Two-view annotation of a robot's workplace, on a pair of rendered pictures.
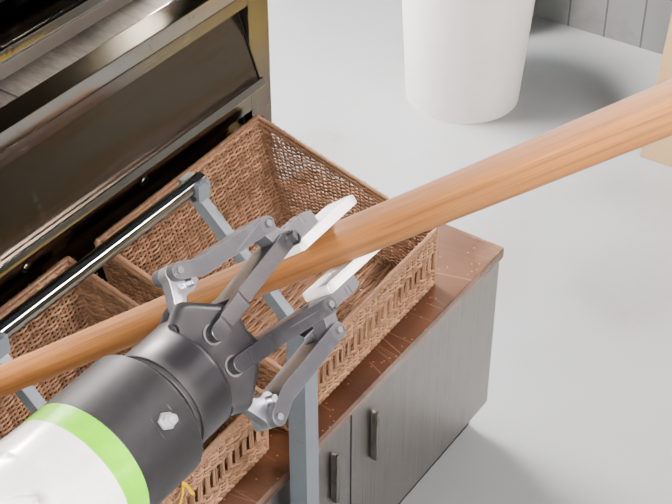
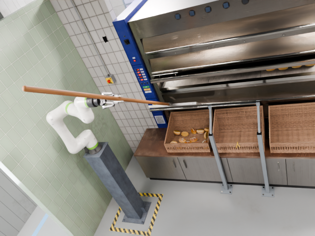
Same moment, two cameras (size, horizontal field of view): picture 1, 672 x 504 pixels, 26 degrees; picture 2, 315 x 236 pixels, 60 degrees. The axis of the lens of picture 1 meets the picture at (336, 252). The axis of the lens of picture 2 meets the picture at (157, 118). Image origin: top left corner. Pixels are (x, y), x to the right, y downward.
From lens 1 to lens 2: 2.04 m
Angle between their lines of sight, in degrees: 68
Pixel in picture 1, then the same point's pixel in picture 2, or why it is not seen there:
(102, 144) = (275, 91)
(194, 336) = not seen: hidden behind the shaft
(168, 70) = (299, 84)
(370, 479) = (294, 174)
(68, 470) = (82, 99)
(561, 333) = not seen: outside the picture
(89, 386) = not seen: hidden behind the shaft
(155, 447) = (87, 102)
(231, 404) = (97, 104)
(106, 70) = (278, 79)
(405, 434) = (309, 173)
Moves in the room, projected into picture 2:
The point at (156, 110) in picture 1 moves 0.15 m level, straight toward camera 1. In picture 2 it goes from (292, 90) to (281, 97)
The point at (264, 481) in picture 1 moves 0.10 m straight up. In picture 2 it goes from (257, 155) to (256, 148)
